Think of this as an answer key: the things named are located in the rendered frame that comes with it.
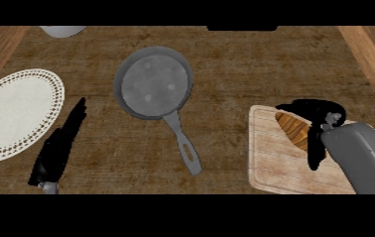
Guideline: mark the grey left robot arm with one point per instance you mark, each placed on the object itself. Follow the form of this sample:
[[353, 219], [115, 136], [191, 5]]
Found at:
[[49, 187]]

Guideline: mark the pale wooden cutting board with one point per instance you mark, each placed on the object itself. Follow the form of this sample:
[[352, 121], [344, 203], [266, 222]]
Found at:
[[278, 161]]

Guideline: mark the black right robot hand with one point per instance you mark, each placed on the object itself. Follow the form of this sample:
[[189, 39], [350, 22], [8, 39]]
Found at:
[[315, 110]]

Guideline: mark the pale grey bowl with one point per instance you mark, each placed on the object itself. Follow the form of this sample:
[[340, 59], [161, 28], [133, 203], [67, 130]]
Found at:
[[62, 30]]

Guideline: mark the brown croissant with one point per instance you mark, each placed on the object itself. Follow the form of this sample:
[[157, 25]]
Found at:
[[296, 128]]

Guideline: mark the black appliance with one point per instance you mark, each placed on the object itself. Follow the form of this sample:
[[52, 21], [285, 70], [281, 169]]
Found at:
[[242, 28]]

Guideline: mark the grey frying pan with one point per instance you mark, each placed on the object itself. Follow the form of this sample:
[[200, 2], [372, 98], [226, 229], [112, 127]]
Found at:
[[155, 89]]

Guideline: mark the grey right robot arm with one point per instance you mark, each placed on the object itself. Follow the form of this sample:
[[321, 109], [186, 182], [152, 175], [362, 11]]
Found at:
[[352, 158]]

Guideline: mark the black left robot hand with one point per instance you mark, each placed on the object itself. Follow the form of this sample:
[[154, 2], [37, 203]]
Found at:
[[58, 145]]

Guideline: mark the white dotted-rim plate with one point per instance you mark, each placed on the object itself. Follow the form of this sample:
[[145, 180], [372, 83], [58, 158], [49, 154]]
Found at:
[[24, 110]]

